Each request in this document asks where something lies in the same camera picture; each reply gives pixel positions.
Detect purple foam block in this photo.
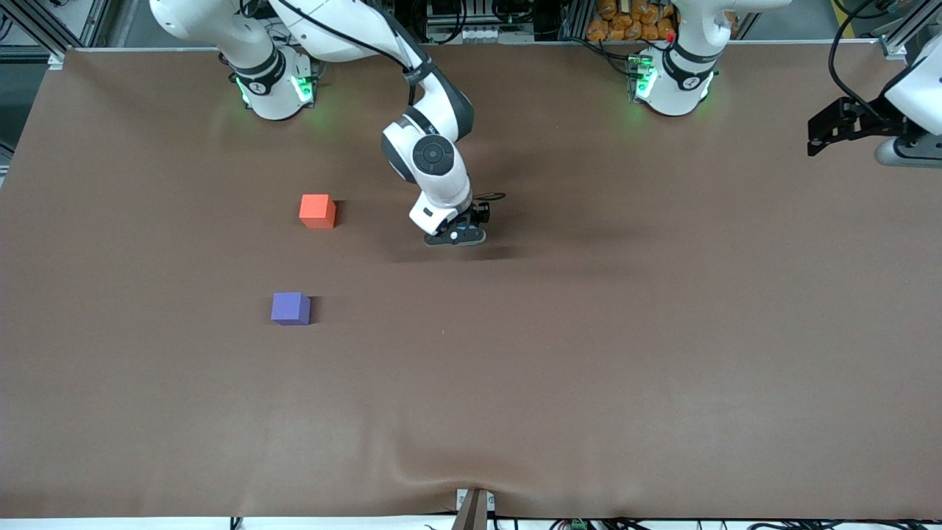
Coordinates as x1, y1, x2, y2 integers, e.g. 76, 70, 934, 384
270, 291, 311, 326

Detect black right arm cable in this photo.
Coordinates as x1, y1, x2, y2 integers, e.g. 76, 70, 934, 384
269, 0, 507, 204

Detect orange foam block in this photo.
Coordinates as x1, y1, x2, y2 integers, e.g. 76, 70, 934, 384
299, 194, 337, 230

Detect aluminium equipment rack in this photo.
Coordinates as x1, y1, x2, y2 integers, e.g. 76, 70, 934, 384
390, 0, 589, 43

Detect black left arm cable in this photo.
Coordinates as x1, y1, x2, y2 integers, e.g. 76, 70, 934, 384
829, 0, 895, 126

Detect brown table cover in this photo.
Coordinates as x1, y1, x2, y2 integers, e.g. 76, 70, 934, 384
0, 40, 942, 520

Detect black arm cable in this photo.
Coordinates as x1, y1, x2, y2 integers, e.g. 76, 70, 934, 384
269, 0, 507, 204
829, 0, 895, 126

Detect orange snack bags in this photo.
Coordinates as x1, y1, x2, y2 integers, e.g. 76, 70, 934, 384
587, 0, 678, 43

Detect aluminium frame profile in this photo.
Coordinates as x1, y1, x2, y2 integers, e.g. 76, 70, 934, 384
0, 0, 111, 71
879, 0, 942, 61

